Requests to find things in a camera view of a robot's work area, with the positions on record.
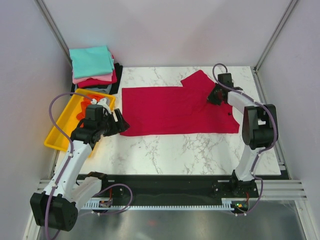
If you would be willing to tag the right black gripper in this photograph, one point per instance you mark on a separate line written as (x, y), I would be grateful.
(215, 94)

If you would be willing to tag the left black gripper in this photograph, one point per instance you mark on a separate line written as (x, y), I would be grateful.
(114, 124)

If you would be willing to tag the crimson red t-shirt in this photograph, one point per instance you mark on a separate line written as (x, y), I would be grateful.
(170, 110)

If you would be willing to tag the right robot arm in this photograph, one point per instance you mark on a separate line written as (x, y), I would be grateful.
(259, 134)

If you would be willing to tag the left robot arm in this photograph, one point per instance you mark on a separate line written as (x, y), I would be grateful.
(58, 205)

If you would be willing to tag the folded grey-blue t-shirt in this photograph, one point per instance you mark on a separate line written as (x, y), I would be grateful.
(105, 89)

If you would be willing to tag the folded black t-shirt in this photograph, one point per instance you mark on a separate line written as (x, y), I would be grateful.
(115, 87)

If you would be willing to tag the orange t-shirt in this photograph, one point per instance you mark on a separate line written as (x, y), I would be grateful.
(85, 103)

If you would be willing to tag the folded pink t-shirt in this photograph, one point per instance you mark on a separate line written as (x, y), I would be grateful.
(105, 78)

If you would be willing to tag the folded red t-shirt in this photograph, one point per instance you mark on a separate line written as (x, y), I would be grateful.
(91, 82)

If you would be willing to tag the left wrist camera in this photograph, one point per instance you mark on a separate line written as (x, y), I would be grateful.
(103, 102)

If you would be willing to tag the right aluminium frame post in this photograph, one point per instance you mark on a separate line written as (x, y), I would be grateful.
(276, 33)

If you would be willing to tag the aluminium frame post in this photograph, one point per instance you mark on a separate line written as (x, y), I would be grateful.
(276, 33)
(54, 28)

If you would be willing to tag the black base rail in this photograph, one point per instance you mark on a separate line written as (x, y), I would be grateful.
(165, 190)

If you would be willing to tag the aluminium front rail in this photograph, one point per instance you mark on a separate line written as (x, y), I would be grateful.
(283, 190)

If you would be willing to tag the white slotted cable duct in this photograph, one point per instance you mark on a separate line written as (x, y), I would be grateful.
(97, 204)

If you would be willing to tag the left aluminium frame post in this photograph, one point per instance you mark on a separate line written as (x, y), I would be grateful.
(54, 28)

